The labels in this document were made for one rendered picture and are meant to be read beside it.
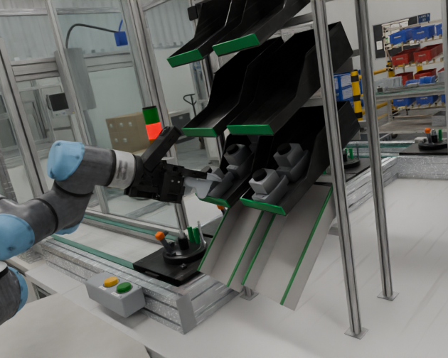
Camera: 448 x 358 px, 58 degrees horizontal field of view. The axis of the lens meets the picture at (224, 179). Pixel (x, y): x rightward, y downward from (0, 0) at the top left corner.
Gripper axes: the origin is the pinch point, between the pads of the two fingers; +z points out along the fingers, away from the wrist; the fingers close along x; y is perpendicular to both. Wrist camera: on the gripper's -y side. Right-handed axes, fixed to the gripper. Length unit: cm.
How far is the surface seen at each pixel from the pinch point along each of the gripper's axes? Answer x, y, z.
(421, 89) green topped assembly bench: -221, -165, 454
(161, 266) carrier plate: -25.0, 28.6, 5.0
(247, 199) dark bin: 12.5, 3.7, 1.9
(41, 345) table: -34, 54, -22
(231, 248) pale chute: -1.0, 17.0, 10.6
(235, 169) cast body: 3.2, -2.5, 4.4
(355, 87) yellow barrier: -404, -210, 549
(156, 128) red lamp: -44.2, -12.3, 4.9
